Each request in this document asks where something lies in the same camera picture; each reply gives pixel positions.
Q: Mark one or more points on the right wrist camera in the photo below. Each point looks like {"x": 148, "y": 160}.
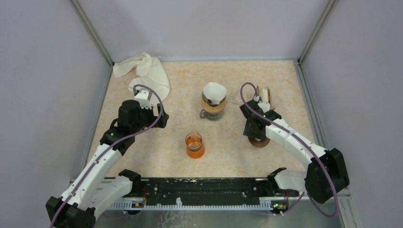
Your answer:
{"x": 263, "y": 102}

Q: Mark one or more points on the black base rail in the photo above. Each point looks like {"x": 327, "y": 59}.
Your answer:
{"x": 205, "y": 191}

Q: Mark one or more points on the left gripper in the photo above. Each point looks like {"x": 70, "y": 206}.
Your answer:
{"x": 153, "y": 118}

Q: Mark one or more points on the white paper coffee filter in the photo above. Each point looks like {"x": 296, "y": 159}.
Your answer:
{"x": 214, "y": 91}

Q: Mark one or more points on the white cloth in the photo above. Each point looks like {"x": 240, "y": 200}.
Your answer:
{"x": 148, "y": 71}

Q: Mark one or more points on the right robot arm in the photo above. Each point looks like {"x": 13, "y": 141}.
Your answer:
{"x": 324, "y": 170}

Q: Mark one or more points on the orange glass flask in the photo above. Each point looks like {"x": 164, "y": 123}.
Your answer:
{"x": 194, "y": 145}

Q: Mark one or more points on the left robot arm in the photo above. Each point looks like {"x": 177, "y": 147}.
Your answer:
{"x": 82, "y": 203}

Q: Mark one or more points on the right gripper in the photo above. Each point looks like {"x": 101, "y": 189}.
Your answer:
{"x": 248, "y": 132}

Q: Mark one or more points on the orange coffee filter box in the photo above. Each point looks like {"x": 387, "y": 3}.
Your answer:
{"x": 264, "y": 90}

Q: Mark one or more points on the clear glass dripper cone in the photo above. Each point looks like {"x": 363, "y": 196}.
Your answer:
{"x": 212, "y": 102}

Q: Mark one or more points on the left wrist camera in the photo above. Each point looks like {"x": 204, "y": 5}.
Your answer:
{"x": 143, "y": 97}

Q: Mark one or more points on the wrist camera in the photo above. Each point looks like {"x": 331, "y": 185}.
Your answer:
{"x": 143, "y": 97}
{"x": 263, "y": 102}

